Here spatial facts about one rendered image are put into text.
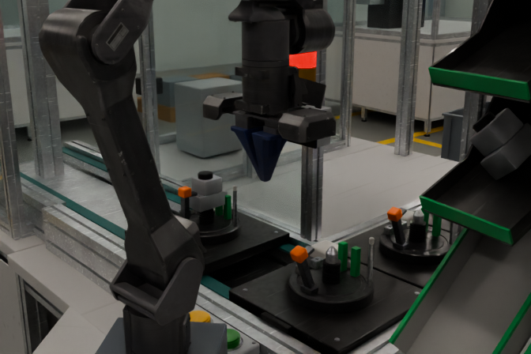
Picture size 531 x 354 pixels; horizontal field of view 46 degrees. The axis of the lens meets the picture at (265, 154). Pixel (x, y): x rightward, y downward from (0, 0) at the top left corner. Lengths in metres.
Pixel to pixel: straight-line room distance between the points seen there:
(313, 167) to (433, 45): 4.77
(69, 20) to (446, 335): 0.60
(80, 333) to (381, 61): 5.39
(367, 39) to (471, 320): 5.66
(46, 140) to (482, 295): 1.32
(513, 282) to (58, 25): 0.62
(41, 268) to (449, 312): 0.90
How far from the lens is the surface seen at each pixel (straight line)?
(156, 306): 0.68
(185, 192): 1.21
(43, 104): 1.83
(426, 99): 6.02
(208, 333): 0.78
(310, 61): 1.14
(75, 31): 0.57
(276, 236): 1.26
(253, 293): 1.05
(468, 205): 0.80
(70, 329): 1.22
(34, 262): 1.49
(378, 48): 6.33
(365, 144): 2.36
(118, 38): 0.57
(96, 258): 1.33
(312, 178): 1.22
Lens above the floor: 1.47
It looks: 16 degrees down
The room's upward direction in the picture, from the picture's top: straight up
